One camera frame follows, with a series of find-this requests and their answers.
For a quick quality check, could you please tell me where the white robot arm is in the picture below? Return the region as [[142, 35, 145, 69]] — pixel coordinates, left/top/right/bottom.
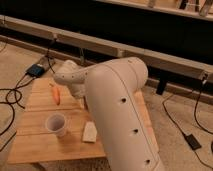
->
[[54, 57, 165, 171]]

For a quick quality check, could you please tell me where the orange carrot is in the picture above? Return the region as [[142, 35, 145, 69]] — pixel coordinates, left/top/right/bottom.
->
[[50, 84, 60, 105]]

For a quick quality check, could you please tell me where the beige sponge block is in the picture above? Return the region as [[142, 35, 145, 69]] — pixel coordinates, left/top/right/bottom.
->
[[82, 122, 97, 143]]

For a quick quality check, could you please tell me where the wooden board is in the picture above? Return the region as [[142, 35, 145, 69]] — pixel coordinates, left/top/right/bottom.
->
[[6, 77, 160, 165]]

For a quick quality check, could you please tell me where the black electronics box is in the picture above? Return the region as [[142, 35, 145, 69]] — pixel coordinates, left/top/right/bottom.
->
[[26, 64, 45, 78]]

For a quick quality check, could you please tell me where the black power adapter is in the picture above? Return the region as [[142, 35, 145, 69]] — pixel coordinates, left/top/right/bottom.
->
[[185, 134, 201, 150]]

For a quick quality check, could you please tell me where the black cable right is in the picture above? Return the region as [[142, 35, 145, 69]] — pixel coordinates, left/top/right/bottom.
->
[[162, 78, 213, 170]]

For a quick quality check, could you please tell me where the black cable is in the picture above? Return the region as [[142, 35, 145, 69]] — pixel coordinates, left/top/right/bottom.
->
[[0, 73, 36, 153], [162, 78, 213, 170]]

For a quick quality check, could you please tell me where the black cable left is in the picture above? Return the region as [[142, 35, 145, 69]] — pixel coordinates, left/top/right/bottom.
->
[[0, 73, 36, 153]]

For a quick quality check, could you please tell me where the wooden beam rail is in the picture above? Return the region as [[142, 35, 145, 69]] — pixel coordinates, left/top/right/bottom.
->
[[0, 14, 213, 82]]

